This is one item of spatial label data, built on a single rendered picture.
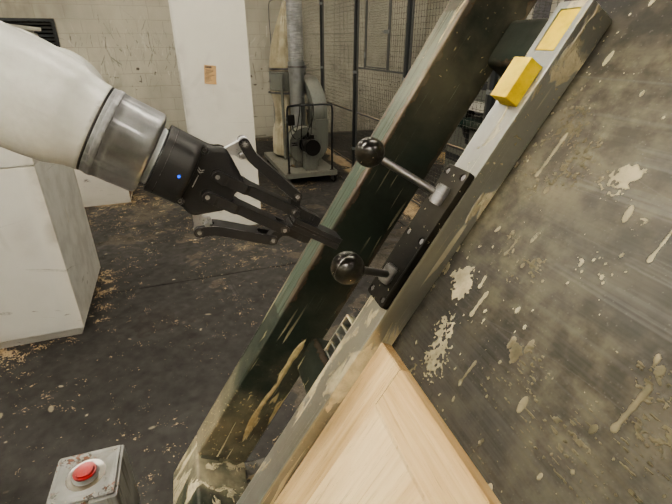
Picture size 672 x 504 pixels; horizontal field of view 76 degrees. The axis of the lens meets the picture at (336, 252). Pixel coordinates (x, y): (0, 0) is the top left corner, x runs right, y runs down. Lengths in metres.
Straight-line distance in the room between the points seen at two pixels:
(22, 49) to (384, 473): 0.54
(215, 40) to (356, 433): 3.78
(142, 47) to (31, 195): 5.93
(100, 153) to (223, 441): 0.68
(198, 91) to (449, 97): 3.47
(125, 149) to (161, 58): 8.05
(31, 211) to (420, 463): 2.60
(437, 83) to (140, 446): 2.02
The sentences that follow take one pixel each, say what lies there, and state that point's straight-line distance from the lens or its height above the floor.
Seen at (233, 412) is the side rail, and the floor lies 1.00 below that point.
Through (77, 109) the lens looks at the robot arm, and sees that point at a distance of 0.46.
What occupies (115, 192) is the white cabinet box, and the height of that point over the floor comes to 0.13.
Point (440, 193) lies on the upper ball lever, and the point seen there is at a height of 1.50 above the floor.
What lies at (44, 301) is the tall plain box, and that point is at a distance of 3.09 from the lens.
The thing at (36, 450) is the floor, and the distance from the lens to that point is 2.54.
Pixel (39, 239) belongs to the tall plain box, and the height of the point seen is 0.68.
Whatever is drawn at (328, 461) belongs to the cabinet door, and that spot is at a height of 1.16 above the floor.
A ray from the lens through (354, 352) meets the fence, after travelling 0.60.
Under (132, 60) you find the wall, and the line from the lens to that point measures 8.52.
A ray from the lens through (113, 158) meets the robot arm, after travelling 0.46.
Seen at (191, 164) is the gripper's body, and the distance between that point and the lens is 0.47.
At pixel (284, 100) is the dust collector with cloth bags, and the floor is 0.95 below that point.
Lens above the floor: 1.66
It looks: 26 degrees down
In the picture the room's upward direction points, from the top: straight up
